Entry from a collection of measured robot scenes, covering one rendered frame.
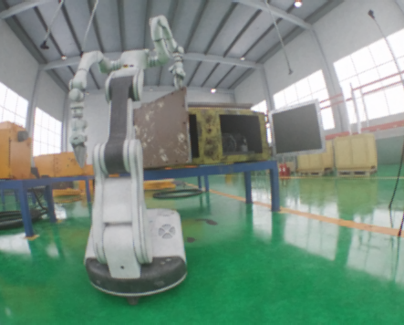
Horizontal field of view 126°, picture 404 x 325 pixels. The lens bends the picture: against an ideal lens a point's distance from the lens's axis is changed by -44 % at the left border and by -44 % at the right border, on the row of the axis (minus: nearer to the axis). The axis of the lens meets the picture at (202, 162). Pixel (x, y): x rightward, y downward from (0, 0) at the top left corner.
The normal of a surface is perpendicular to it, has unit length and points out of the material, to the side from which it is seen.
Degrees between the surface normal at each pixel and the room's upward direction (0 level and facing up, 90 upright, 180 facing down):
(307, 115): 90
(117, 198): 64
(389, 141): 90
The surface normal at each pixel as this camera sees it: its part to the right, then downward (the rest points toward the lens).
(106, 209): 0.11, -0.47
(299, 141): -0.79, 0.05
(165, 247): 0.04, -0.81
